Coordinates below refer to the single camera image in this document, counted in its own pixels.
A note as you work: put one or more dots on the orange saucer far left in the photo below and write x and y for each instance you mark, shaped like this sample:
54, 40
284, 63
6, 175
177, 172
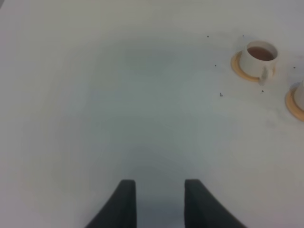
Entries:
237, 67

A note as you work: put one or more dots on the white teacup near centre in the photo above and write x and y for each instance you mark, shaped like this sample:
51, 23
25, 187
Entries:
299, 96

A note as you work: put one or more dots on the white teacup far left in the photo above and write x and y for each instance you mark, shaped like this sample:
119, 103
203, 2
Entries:
262, 50

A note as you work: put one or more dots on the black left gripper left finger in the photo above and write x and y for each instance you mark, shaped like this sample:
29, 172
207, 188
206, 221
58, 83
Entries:
120, 211

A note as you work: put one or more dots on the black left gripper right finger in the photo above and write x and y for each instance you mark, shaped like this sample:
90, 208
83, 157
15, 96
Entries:
202, 210

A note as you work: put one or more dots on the orange saucer near centre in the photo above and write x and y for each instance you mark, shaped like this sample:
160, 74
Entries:
291, 106

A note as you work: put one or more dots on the white teacup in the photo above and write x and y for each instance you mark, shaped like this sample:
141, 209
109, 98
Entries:
262, 50
299, 96

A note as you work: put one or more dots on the orange saucer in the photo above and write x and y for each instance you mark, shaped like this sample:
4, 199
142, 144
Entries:
237, 67
291, 106

